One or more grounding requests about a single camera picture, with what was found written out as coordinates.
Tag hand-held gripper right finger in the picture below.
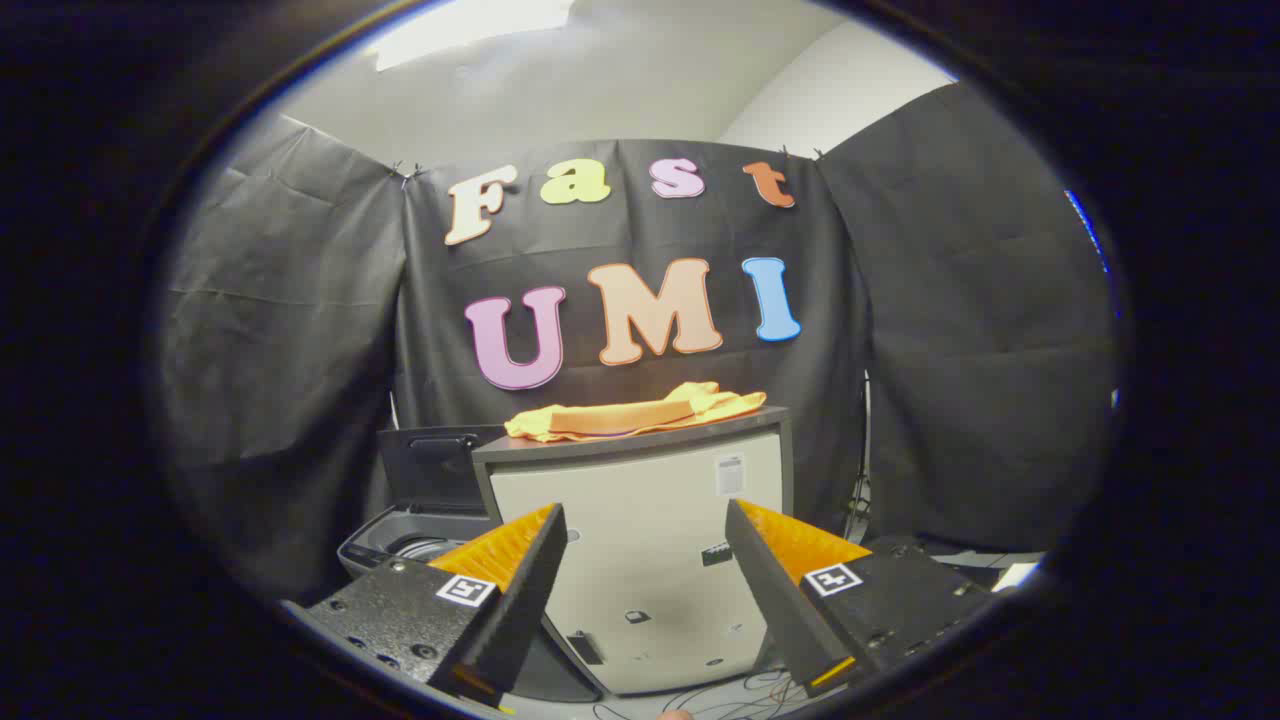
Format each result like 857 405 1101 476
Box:
725 499 1001 698

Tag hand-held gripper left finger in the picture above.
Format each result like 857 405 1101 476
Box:
283 503 569 713

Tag grey washing machine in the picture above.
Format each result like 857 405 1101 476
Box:
337 503 603 704

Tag orange garment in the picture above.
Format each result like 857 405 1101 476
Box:
504 381 768 443

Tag grey and cream cabinet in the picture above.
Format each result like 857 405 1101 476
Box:
472 406 794 697

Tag backdrop stand pole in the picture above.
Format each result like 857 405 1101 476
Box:
845 370 877 543

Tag black backdrop cloth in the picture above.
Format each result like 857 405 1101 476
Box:
160 85 1119 601

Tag thin black floor cables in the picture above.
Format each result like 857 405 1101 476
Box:
590 668 823 720

